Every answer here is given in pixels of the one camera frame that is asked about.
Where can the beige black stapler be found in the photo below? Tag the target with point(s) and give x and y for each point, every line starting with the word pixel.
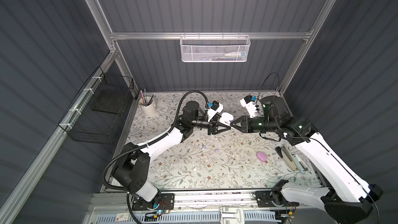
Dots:
pixel 294 162

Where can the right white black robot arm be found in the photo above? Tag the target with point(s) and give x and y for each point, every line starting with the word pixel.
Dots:
pixel 347 198

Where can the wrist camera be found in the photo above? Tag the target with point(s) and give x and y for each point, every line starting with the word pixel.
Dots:
pixel 248 102
pixel 214 108

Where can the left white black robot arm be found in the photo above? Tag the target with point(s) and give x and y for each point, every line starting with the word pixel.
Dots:
pixel 131 170

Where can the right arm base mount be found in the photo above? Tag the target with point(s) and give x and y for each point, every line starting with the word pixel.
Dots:
pixel 268 198

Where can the white earbud case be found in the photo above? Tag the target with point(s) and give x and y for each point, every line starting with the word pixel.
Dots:
pixel 226 118

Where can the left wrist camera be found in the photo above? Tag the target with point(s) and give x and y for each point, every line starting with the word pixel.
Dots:
pixel 214 108

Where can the white wire mesh basket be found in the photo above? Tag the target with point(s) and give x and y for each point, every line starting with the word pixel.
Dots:
pixel 195 49

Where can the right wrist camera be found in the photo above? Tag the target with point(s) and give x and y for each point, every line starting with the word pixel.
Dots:
pixel 248 102

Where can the tube in white basket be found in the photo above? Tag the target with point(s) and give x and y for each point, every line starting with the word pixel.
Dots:
pixel 232 56

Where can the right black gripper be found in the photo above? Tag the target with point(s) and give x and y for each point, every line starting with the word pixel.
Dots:
pixel 245 124

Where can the pink earbud charging case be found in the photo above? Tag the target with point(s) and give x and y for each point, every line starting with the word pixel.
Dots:
pixel 261 156

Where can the white pen holder cup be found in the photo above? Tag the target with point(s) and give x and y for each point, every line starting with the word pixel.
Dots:
pixel 147 104

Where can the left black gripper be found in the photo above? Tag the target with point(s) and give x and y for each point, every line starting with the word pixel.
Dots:
pixel 211 126

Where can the black wire mesh basket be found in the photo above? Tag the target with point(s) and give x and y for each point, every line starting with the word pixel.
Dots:
pixel 100 115

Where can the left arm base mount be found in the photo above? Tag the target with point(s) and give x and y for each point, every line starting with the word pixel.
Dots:
pixel 162 201

